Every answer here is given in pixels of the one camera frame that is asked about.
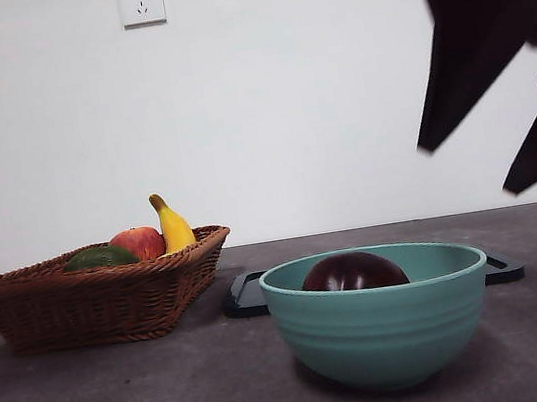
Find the green avocado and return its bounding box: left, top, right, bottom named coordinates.
left=61, top=240, right=141, bottom=275

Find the yellow banana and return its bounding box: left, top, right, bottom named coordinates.
left=147, top=188, right=200, bottom=257

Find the teal ribbed bowl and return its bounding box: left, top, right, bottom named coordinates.
left=255, top=228, right=506, bottom=402

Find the white wall power socket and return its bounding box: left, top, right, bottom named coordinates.
left=119, top=0, right=169, bottom=30

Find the brown wicker basket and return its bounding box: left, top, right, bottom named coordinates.
left=0, top=222, right=246, bottom=362

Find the dark purple plum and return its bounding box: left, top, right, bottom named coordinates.
left=296, top=242, right=411, bottom=301

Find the red yellow apple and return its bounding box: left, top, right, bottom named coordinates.
left=107, top=222, right=169, bottom=267

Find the black rectangular tray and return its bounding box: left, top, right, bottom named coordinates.
left=217, top=231, right=528, bottom=326

